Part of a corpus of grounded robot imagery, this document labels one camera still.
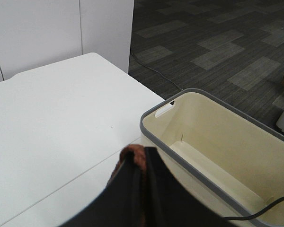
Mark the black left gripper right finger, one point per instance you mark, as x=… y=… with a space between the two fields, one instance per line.
x=168 y=203

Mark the brown towel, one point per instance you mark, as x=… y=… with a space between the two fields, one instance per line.
x=139 y=159

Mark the beige basket grey rim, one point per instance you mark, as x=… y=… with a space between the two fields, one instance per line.
x=229 y=161

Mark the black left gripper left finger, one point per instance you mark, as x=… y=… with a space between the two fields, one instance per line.
x=118 y=205

